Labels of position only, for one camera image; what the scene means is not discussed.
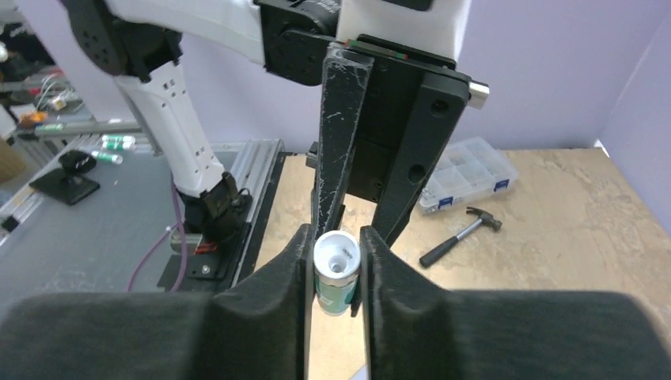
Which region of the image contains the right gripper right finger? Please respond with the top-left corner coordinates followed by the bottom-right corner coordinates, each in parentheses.
top-left (359, 226), bottom-right (670, 379)

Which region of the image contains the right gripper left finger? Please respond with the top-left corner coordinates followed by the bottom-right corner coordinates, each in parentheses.
top-left (1, 224), bottom-right (313, 379)

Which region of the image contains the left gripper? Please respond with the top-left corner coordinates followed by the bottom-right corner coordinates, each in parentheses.
top-left (312, 34), bottom-right (490, 246)

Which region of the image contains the green white glue stick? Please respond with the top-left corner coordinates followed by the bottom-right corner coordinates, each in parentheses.
top-left (313, 230), bottom-right (362, 317)

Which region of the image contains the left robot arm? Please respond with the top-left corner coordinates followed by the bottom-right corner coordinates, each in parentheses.
top-left (63, 1), bottom-right (490, 243)

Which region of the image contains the clear plastic organizer box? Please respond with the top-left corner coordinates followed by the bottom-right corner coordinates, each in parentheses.
top-left (416, 137), bottom-right (519, 215)

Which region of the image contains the black hammer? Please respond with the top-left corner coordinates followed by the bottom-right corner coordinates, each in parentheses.
top-left (419, 207), bottom-right (502, 268)

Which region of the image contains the spare glue stick lower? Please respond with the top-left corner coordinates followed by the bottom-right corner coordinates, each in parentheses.
top-left (90, 150), bottom-right (123, 165)

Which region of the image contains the spare glue stick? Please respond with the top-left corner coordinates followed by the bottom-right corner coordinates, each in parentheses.
top-left (101, 135), bottom-right (136, 144)
top-left (90, 150), bottom-right (123, 165)

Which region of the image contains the spare glue stick upper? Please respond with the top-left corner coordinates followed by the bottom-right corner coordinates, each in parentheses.
top-left (101, 135), bottom-right (136, 144)

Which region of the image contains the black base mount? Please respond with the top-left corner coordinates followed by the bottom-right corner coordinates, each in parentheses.
top-left (179, 152), bottom-right (289, 292)

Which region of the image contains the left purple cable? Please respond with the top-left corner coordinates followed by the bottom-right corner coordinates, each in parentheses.
top-left (125, 178), bottom-right (190, 294)

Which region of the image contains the aluminium frame rail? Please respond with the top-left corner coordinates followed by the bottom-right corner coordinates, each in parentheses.
top-left (0, 137), bottom-right (286, 248)

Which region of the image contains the black camera stand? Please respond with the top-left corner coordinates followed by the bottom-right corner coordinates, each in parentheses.
top-left (28, 150), bottom-right (100, 206)

